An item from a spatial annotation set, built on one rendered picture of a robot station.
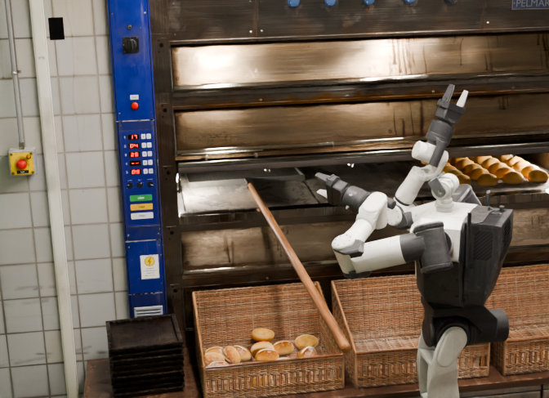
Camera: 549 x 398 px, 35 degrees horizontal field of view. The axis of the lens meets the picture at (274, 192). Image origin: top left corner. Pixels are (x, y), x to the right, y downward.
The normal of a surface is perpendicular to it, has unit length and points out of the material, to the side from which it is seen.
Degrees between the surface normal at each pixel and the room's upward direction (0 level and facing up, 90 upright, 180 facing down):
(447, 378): 114
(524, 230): 70
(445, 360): 90
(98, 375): 0
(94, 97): 90
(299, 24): 90
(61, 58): 90
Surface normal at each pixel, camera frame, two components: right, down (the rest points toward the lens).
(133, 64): 0.15, 0.27
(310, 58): 0.13, -0.07
